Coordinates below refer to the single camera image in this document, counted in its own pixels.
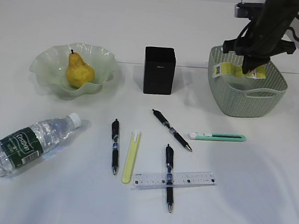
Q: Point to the green utility knife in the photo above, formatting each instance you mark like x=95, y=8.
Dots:
x=217, y=137

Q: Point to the black pen left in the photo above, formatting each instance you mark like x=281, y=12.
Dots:
x=115, y=146

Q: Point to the black square pen holder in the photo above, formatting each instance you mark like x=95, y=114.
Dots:
x=159, y=70

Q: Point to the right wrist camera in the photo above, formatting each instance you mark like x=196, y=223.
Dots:
x=248, y=10

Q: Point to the yellow pear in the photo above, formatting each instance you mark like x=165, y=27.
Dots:
x=78, y=72

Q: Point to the yellow waste paper package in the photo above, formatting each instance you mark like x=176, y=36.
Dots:
x=228, y=68

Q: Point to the black pen upper middle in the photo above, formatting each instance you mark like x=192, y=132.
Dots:
x=172, y=130

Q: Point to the clear plastic water bottle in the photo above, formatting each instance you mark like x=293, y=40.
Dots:
x=28, y=144

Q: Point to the black pen on ruler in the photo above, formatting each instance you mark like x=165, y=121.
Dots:
x=168, y=172

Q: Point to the green wavy glass plate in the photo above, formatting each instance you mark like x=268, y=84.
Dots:
x=50, y=68

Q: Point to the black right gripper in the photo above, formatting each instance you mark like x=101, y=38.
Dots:
x=262, y=37

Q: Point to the green plastic woven basket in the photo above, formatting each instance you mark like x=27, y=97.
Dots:
x=244, y=97

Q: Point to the yellow utility knife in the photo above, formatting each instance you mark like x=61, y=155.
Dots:
x=131, y=157

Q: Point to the clear plastic ruler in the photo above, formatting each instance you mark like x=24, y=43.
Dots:
x=142, y=181

